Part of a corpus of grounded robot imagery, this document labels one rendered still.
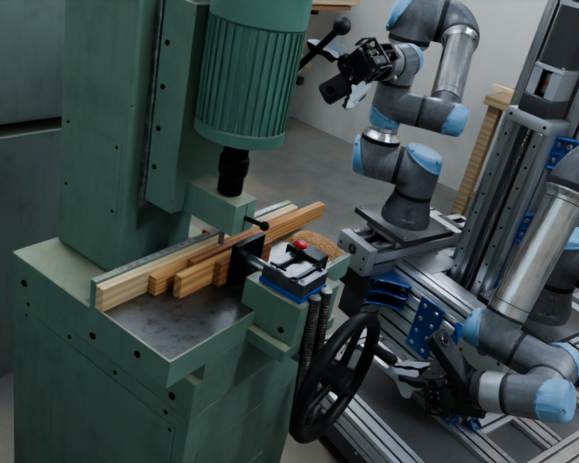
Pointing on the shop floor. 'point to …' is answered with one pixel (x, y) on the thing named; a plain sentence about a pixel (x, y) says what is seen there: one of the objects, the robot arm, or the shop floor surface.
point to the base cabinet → (130, 405)
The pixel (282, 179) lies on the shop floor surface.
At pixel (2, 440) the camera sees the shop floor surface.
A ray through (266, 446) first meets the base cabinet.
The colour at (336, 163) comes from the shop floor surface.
